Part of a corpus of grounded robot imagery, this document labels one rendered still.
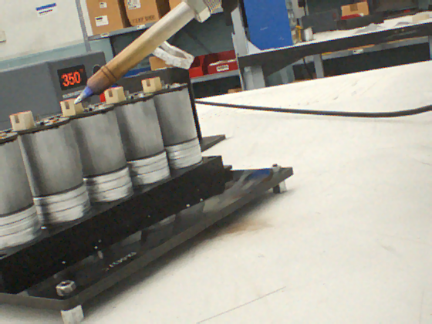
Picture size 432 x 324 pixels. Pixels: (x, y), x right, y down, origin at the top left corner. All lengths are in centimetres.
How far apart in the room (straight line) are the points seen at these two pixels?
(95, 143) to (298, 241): 10
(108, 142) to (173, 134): 5
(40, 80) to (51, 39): 483
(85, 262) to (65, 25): 535
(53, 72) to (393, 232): 63
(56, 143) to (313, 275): 12
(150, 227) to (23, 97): 60
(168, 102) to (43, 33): 538
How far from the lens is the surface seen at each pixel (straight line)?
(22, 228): 26
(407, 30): 218
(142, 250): 25
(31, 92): 85
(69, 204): 27
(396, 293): 20
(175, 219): 28
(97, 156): 29
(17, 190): 26
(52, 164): 27
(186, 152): 33
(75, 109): 29
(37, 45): 574
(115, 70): 27
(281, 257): 24
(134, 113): 31
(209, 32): 507
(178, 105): 33
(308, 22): 318
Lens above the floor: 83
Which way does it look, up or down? 11 degrees down
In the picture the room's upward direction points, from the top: 11 degrees counter-clockwise
